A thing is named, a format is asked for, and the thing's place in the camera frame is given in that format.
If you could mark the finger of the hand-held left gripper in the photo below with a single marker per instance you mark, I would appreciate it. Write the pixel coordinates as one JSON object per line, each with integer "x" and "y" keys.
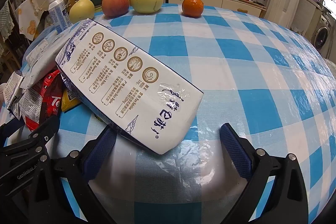
{"x": 39, "y": 132}

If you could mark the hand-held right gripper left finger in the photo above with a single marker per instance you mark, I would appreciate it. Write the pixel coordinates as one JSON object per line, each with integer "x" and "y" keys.
{"x": 98, "y": 153}

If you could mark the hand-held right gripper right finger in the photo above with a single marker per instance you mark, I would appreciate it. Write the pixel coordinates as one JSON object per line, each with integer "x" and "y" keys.
{"x": 236, "y": 150}

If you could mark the red snack packet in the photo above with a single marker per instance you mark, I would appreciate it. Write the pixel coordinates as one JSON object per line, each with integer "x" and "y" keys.
{"x": 51, "y": 98}

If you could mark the yellow snack packet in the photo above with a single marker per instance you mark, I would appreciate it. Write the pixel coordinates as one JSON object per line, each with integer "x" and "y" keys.
{"x": 69, "y": 104}

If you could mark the silver foil wrapper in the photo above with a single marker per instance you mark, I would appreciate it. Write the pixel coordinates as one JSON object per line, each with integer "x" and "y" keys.
{"x": 15, "y": 87}

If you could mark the white plastic wrapper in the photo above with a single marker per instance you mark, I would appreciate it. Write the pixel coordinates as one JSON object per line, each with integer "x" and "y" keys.
{"x": 42, "y": 61}

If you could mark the white blue milk carton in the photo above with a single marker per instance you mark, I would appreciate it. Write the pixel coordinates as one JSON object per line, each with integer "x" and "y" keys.
{"x": 118, "y": 82}

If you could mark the blue white checkered tablecloth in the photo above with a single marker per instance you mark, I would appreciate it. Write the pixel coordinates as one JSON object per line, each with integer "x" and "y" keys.
{"x": 236, "y": 69}

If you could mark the orange print tablecloth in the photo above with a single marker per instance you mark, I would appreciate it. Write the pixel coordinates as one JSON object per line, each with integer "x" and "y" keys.
{"x": 29, "y": 22}

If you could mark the white blue plastic bottle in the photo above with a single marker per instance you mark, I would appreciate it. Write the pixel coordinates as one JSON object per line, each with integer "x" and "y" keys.
{"x": 58, "y": 14}

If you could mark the grey lace cloth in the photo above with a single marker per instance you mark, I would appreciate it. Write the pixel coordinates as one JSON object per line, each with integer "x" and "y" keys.
{"x": 6, "y": 16}

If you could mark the yellow-green apple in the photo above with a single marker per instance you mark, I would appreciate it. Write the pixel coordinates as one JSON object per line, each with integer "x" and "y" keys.
{"x": 82, "y": 11}

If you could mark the white washing machine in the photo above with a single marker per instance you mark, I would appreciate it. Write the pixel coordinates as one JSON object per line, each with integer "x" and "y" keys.
{"x": 321, "y": 33}

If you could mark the red apple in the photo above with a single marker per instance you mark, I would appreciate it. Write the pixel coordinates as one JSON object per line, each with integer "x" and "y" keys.
{"x": 115, "y": 5}

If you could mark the orange mandarin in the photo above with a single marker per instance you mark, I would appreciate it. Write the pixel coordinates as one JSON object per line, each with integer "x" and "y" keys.
{"x": 193, "y": 6}

